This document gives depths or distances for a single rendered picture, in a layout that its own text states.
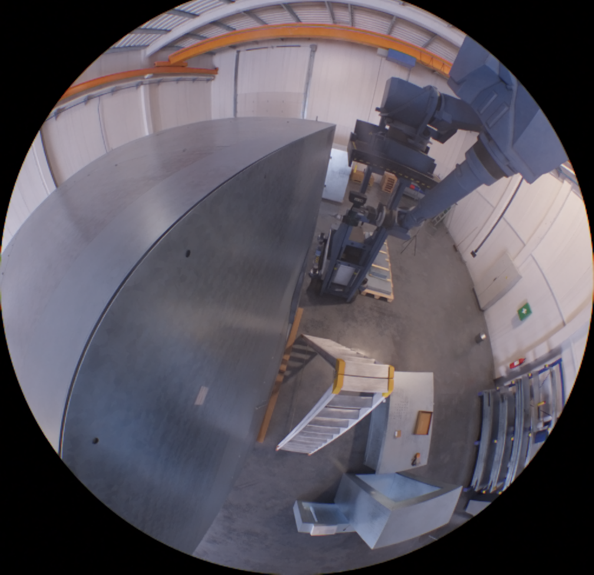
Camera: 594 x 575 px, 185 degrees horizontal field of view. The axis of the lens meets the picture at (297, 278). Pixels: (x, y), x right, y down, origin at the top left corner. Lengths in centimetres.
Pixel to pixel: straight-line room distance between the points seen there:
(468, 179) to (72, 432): 100
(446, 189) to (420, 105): 77
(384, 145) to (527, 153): 113
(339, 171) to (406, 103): 567
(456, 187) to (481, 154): 21
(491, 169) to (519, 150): 16
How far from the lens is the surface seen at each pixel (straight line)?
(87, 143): 905
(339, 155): 677
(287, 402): 328
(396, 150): 154
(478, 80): 81
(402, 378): 328
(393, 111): 152
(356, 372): 105
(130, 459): 22
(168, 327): 17
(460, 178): 88
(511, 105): 71
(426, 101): 155
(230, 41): 918
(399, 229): 124
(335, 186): 712
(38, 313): 24
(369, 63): 1161
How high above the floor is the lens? 327
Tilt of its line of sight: 52 degrees down
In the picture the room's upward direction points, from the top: 9 degrees clockwise
